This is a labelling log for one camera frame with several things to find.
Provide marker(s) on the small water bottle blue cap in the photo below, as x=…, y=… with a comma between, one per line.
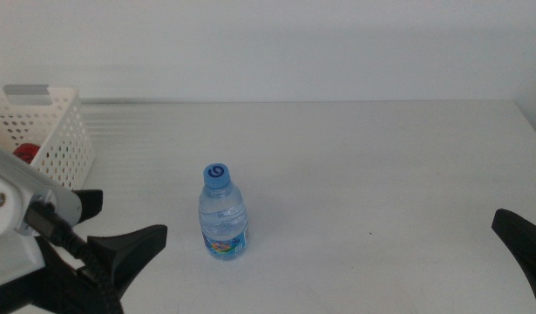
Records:
x=224, y=218

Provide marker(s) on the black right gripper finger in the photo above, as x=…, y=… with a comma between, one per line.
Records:
x=527, y=244

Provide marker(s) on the red drink can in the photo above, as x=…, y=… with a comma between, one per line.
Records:
x=27, y=152

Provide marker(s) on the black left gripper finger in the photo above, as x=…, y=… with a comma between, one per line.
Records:
x=91, y=202
x=132, y=248

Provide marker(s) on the white perforated plastic basket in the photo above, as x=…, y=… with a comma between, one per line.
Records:
x=71, y=131

